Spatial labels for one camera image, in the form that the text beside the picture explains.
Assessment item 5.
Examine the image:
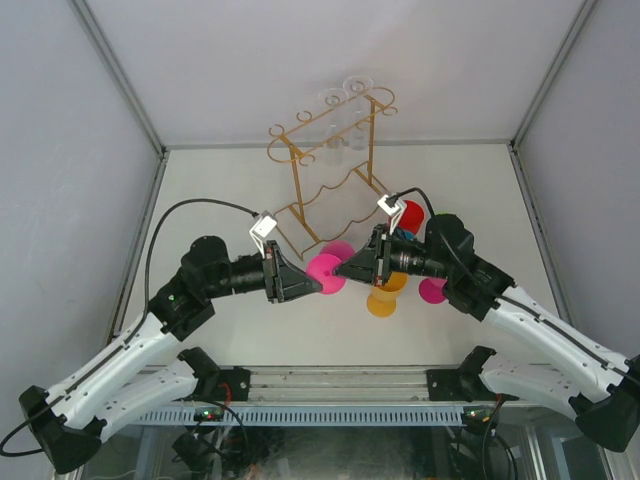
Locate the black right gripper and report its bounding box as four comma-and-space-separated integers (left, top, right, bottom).
333, 224, 452, 287

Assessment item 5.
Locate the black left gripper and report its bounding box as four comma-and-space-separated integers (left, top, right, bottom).
204, 240, 322, 304

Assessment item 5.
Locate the orange wine glass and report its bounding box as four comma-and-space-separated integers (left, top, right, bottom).
366, 272, 408, 318

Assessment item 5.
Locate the pink wine glass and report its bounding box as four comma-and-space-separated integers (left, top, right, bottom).
306, 240, 355, 295
418, 277, 447, 305

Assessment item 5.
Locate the red wine glass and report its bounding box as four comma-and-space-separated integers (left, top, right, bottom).
397, 200, 425, 235

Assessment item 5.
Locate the blue wine glass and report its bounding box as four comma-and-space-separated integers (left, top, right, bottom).
394, 228, 415, 241

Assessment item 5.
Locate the green wine glass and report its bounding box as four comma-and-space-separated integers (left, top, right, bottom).
435, 213, 458, 222

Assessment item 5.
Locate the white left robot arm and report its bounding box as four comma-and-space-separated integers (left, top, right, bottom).
19, 236, 322, 474

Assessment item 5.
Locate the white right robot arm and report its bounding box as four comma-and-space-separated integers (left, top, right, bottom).
334, 214, 639, 453

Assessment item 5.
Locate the clear wine glass left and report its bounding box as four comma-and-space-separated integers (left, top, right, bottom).
319, 88, 348, 166

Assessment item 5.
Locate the clear wine glass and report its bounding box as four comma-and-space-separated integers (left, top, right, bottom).
319, 88, 348, 166
343, 75, 373, 151

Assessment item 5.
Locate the clear wine glass right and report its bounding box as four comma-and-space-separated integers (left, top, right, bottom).
343, 75, 373, 151

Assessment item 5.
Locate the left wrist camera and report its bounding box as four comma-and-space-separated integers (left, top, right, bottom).
249, 211, 277, 258

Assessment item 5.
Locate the right camera black cable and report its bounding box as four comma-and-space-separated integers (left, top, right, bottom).
394, 187, 481, 281

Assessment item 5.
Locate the camera black cable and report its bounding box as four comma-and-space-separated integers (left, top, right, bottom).
394, 187, 481, 281
143, 199, 261, 316

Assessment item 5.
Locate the aluminium frame rail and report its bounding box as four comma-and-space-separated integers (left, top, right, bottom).
124, 363, 571, 407

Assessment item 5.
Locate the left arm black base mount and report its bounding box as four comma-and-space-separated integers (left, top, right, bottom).
212, 366, 251, 404

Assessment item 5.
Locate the gold wire glass rack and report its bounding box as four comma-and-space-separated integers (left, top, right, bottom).
266, 86, 397, 260

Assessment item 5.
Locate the left camera black cable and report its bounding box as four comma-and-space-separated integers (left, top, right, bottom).
143, 199, 261, 316

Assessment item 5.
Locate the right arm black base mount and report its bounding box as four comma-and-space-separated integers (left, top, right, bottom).
426, 368, 479, 402

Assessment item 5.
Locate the grey slotted cable duct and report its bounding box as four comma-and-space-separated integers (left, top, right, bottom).
134, 405, 464, 427

